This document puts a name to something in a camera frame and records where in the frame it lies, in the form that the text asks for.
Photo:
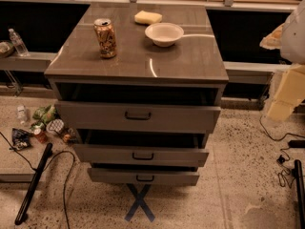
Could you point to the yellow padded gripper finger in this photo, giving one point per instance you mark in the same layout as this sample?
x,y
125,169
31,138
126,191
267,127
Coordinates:
x,y
289,93

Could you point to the orange soda can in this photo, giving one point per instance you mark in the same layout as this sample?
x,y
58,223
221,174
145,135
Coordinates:
x,y
105,34

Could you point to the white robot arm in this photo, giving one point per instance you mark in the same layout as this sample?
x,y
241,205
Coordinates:
x,y
290,39

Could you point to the white paper bowl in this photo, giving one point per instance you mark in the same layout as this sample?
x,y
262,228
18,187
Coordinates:
x,y
164,34

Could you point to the red can on floor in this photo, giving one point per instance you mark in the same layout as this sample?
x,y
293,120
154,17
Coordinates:
x,y
40,135

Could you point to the bowl on left shelf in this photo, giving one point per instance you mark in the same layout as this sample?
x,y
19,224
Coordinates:
x,y
6,49

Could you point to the black bar right floor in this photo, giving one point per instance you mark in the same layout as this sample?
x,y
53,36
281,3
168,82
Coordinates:
x,y
300,192

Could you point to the grey top drawer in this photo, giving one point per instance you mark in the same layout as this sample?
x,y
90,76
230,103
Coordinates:
x,y
138,117

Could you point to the grey drawer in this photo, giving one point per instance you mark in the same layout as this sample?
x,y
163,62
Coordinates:
x,y
131,155
143,177
138,117

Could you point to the grey drawer cabinet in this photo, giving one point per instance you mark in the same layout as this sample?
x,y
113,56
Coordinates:
x,y
188,73

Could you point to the yellow sponge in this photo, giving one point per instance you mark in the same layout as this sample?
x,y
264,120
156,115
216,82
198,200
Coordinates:
x,y
147,18

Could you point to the grey middle drawer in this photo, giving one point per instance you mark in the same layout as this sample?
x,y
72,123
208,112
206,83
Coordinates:
x,y
131,155

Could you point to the grey bottom drawer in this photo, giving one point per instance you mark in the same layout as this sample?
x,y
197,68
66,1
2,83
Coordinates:
x,y
143,177

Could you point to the white patterned cup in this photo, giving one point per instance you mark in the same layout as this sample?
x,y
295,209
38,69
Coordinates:
x,y
55,127

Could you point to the green snack bag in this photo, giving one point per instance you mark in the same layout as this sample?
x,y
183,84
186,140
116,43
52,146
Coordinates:
x,y
45,114

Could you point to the small plastic bottle on floor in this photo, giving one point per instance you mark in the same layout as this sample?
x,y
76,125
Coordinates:
x,y
22,114

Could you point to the clear plastic water bottle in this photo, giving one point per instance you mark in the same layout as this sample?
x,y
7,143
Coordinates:
x,y
18,43

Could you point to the dark blue snack bag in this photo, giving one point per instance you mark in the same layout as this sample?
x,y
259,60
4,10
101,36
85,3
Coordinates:
x,y
20,139

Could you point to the black bar on floor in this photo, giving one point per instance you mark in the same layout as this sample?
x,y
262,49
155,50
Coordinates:
x,y
22,213

